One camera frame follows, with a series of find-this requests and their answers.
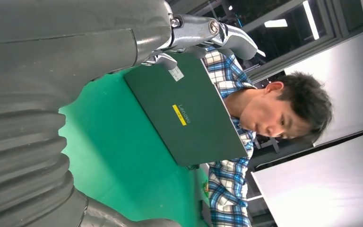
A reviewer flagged green table mat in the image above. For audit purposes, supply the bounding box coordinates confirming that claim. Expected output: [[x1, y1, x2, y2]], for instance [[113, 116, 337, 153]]
[[58, 67, 212, 227]]

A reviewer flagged person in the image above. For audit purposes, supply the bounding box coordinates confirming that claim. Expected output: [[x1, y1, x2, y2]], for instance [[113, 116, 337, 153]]
[[201, 47, 333, 227]]

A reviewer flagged rectangular ceiling light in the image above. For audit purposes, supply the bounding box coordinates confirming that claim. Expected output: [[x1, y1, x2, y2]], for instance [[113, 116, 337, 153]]
[[302, 0, 320, 41], [264, 18, 289, 28]]

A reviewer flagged dark green laptop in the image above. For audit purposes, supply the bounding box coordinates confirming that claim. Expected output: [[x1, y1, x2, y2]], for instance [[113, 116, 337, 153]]
[[123, 52, 249, 166]]

